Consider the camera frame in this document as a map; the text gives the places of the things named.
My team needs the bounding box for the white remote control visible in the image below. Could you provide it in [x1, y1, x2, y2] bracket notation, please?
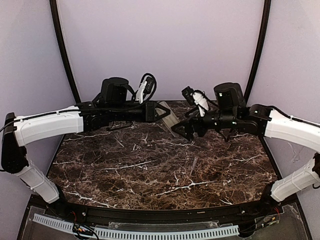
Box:
[159, 101, 180, 138]

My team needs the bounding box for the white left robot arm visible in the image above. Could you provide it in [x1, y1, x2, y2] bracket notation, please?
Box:
[0, 73, 171, 204]

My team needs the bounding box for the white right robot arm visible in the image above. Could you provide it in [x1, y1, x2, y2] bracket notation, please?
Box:
[171, 82, 320, 205]

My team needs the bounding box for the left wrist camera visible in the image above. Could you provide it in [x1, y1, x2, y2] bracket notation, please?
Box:
[135, 73, 157, 104]

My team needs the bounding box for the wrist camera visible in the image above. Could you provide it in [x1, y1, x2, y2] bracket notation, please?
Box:
[135, 73, 157, 104]
[181, 86, 210, 117]

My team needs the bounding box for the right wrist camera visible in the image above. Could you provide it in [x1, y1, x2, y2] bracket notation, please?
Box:
[181, 86, 210, 117]

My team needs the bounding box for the black front rail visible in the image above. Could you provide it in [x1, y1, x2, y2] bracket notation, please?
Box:
[74, 203, 263, 227]

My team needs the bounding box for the right white cable duct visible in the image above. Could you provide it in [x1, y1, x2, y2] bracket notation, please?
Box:
[94, 225, 240, 240]

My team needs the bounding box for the white cable duct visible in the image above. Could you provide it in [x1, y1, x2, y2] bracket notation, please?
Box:
[32, 213, 74, 234]
[94, 225, 240, 240]

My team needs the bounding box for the right black frame post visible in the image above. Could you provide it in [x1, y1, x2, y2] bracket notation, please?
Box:
[244, 0, 272, 103]

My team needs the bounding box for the black frame post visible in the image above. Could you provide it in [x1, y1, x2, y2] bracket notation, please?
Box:
[49, 0, 81, 104]
[244, 0, 272, 103]

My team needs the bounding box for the left black frame post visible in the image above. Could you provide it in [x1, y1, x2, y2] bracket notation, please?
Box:
[49, 0, 81, 104]

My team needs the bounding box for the left white cable duct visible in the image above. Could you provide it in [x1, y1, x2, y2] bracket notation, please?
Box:
[32, 213, 74, 234]

